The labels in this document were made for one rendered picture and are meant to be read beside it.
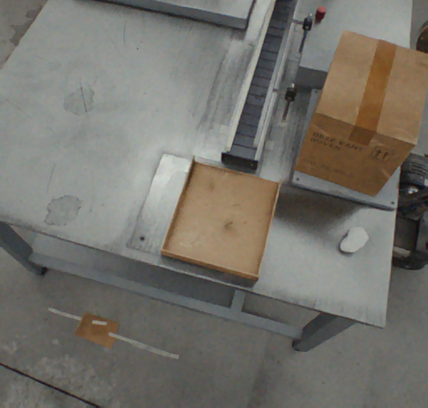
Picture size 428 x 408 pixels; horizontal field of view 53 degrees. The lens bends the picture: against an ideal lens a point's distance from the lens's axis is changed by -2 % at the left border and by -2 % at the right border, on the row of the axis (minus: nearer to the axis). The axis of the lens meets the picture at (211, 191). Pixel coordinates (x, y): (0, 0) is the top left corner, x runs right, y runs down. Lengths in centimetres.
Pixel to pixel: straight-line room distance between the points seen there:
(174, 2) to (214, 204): 78
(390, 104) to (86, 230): 84
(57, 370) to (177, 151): 112
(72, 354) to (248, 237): 109
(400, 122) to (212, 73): 66
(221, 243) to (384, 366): 113
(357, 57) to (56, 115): 89
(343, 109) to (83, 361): 146
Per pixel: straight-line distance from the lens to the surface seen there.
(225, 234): 118
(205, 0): 167
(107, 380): 197
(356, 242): 121
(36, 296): 211
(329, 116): 106
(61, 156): 135
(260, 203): 123
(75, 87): 150
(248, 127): 130
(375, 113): 110
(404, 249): 198
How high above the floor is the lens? 193
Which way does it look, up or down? 63 degrees down
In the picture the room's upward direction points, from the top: 3 degrees clockwise
